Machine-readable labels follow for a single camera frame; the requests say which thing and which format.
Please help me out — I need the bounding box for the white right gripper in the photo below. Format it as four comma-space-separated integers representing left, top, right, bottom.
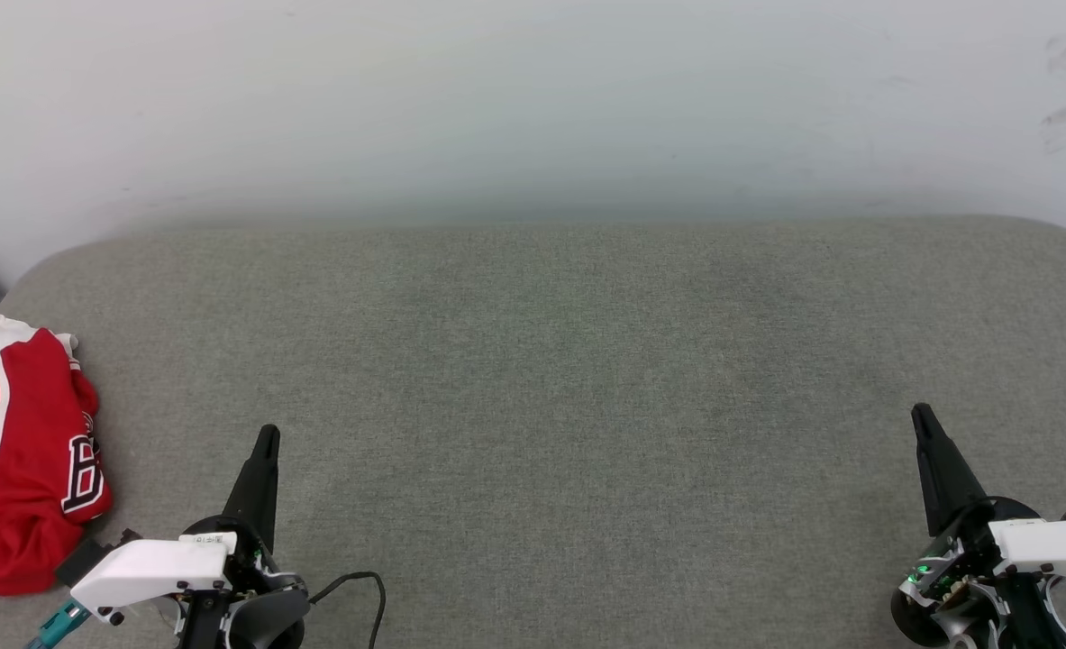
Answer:
911, 403, 1066, 587

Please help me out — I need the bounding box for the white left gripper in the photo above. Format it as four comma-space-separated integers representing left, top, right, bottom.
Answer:
70, 425, 308, 632

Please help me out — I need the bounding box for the red white basketball jersey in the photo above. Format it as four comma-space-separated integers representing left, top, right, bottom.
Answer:
0, 315, 114, 597

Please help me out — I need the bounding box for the grey fabric sofa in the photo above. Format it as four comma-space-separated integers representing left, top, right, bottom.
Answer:
0, 215, 1066, 649

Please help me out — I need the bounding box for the teal left cable connector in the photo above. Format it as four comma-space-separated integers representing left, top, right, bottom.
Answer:
26, 599, 92, 649

